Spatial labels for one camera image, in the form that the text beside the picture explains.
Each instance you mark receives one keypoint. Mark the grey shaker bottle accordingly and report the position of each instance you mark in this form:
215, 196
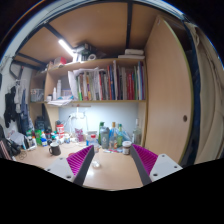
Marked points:
104, 138

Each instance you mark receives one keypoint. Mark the tall clear glass bottle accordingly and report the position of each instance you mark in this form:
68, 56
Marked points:
136, 135

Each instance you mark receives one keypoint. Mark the ceiling tube light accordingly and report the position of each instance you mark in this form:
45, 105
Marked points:
66, 48

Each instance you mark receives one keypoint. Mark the light wooden wardrobe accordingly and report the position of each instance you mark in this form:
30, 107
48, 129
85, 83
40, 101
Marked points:
166, 93

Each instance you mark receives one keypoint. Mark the green glass bottle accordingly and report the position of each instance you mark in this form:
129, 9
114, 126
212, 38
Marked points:
101, 128

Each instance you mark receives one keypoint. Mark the green plastic container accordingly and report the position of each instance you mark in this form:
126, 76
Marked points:
38, 136

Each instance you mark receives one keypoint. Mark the brown jar white lid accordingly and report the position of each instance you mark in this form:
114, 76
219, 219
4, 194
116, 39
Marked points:
126, 147

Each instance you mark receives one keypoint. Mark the black mug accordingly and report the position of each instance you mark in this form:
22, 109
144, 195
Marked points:
55, 149

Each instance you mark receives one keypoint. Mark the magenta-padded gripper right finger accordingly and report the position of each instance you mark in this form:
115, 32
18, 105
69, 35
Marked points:
146, 160

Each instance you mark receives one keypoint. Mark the beige hanging coat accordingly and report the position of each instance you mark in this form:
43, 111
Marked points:
213, 100

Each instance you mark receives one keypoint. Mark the white bottle blue cap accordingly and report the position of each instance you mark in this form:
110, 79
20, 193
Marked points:
44, 142

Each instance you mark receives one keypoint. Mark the blue and white carton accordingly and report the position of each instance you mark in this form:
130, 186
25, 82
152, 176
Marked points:
88, 138

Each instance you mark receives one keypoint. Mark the red and white canister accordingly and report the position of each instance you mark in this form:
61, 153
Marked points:
60, 131

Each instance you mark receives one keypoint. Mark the clear bottle yellow cap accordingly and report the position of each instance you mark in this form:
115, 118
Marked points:
113, 138

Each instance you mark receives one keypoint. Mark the pink pouch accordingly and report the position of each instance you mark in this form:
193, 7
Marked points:
79, 135

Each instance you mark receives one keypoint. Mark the wooden shelf unit with books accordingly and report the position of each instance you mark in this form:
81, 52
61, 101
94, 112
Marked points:
110, 83

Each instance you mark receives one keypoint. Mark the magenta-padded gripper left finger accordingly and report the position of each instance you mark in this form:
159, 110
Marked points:
78, 161

